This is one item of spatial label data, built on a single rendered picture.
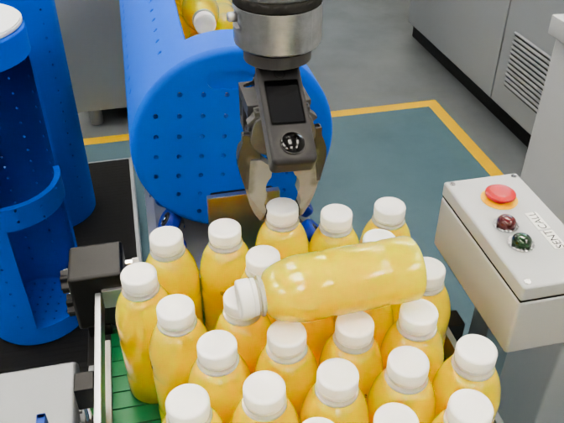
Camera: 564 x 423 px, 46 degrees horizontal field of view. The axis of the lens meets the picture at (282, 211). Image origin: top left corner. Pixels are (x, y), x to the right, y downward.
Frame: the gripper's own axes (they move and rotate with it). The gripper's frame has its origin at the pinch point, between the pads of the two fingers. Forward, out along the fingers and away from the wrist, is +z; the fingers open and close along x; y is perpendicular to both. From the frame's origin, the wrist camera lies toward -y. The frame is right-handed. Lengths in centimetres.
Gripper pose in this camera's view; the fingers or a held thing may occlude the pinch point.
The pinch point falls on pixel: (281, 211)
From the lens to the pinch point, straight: 78.4
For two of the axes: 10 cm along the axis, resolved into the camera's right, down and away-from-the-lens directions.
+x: -9.8, 1.3, -1.7
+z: 0.0, 8.0, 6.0
